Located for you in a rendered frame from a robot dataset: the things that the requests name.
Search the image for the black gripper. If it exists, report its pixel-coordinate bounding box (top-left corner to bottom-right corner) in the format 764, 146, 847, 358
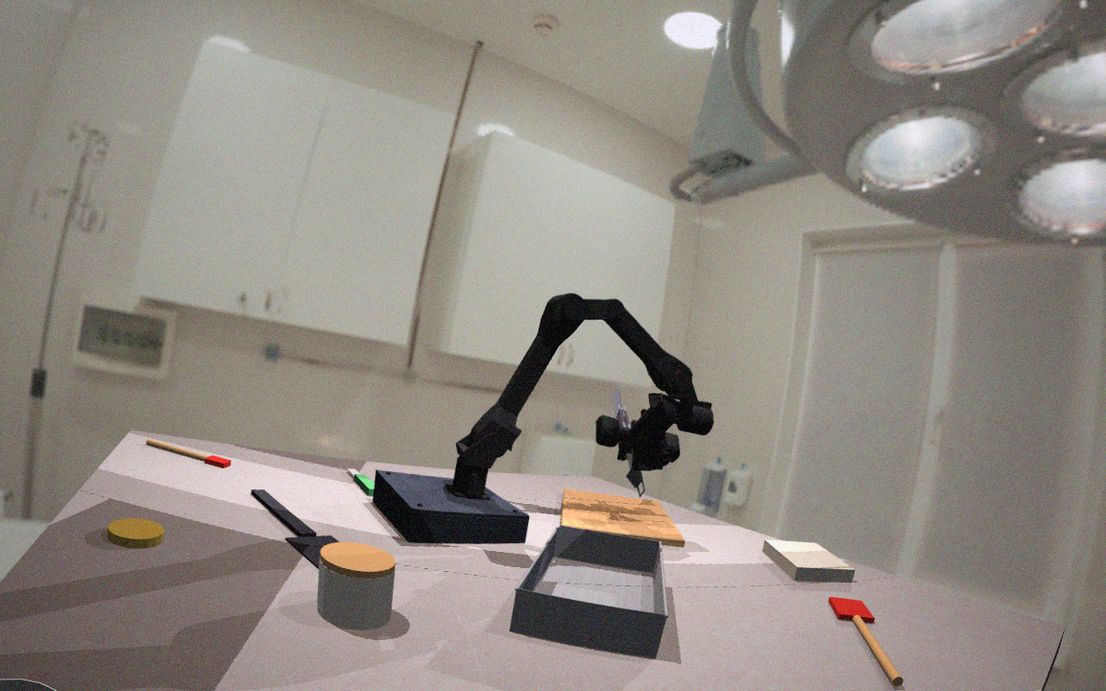
595, 409, 680, 463

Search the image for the grey cylindrical canister with orange lid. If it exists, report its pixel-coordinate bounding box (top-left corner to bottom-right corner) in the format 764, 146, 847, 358
317, 542, 396, 631

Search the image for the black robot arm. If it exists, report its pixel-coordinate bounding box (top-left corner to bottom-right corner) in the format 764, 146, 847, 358
446, 293, 714, 501

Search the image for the yellow round disc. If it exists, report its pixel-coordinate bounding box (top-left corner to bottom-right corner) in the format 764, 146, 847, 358
108, 519, 164, 549

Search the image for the light wooden board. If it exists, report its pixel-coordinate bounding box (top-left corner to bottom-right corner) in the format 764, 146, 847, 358
561, 488, 685, 547

